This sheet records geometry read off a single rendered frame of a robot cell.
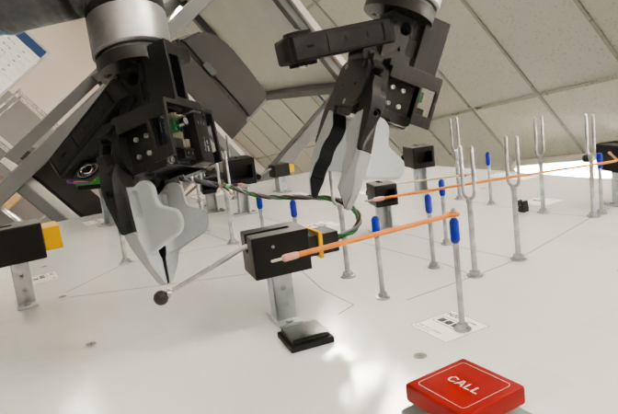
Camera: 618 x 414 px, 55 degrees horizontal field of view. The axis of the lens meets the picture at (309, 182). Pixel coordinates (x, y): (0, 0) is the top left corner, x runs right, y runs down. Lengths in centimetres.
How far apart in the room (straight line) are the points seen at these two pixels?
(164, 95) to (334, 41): 16
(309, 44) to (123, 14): 17
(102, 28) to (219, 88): 106
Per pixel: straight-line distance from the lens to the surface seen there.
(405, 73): 58
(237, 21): 195
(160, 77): 55
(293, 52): 56
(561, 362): 49
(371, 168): 55
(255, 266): 55
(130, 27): 57
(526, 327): 54
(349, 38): 57
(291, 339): 52
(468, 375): 39
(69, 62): 822
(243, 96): 164
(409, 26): 61
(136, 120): 53
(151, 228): 53
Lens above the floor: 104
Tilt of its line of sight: 17 degrees up
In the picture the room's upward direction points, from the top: 40 degrees clockwise
